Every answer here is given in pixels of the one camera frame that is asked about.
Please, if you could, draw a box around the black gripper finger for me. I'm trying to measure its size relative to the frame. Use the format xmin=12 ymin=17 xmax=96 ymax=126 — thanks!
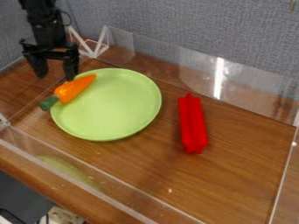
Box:
xmin=24 ymin=53 xmax=48 ymax=79
xmin=63 ymin=55 xmax=80 ymax=81

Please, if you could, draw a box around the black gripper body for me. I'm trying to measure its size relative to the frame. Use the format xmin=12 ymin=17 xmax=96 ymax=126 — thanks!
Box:
xmin=18 ymin=38 xmax=80 ymax=60

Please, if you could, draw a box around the orange toy carrot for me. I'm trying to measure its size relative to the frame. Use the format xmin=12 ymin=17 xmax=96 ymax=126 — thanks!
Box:
xmin=38 ymin=74 xmax=97 ymax=111

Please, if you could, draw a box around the green plastic plate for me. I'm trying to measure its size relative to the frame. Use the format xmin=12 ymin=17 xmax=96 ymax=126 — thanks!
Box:
xmin=51 ymin=68 xmax=163 ymax=142

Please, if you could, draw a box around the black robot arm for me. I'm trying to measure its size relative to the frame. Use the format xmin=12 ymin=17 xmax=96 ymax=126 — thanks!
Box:
xmin=17 ymin=0 xmax=80 ymax=81

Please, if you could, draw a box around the red ridged plastic block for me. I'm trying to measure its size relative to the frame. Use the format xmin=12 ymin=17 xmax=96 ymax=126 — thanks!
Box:
xmin=177 ymin=93 xmax=208 ymax=154

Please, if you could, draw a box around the clear acrylic corner bracket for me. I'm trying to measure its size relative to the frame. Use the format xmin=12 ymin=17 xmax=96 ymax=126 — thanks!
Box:
xmin=67 ymin=26 xmax=109 ymax=59

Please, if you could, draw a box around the clear acrylic enclosure wall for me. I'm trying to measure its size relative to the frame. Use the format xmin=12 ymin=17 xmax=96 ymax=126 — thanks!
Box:
xmin=0 ymin=27 xmax=299 ymax=224

